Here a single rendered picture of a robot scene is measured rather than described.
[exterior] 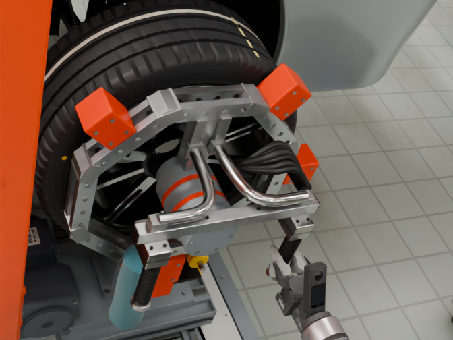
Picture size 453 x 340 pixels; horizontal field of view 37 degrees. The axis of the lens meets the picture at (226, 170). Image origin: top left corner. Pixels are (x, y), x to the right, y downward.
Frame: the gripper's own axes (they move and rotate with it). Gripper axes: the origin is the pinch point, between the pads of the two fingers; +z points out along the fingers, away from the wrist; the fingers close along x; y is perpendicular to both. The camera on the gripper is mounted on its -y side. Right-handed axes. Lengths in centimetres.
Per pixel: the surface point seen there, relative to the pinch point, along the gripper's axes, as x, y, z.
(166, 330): -5, 71, 21
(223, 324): 16, 75, 20
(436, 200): 146, 82, 58
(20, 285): -58, 5, 6
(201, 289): 8, 65, 29
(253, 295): 36, 83, 32
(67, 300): -40, 43, 23
